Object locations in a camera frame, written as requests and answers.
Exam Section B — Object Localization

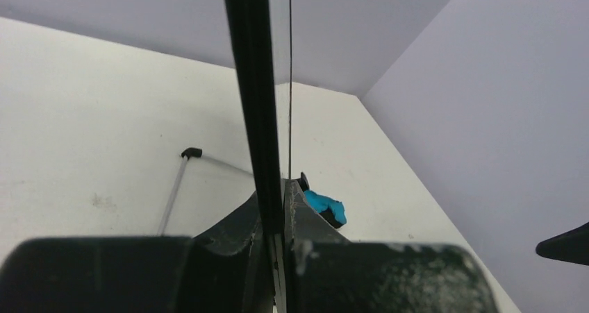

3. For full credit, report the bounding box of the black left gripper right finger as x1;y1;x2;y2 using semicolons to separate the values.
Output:
283;180;499;312

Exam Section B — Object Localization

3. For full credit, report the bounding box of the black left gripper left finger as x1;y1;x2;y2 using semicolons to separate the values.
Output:
1;195;273;312

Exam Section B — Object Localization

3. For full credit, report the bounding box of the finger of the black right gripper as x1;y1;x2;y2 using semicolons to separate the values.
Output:
536;223;588;266

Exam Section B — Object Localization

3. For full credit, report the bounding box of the blue whiteboard eraser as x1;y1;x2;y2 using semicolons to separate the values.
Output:
297;172;347;229

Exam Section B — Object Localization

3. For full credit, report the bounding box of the small black-framed whiteboard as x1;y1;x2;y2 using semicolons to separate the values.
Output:
224;0;292;312

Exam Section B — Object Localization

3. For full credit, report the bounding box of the wire whiteboard stand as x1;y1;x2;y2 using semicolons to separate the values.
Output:
156;147;255;236

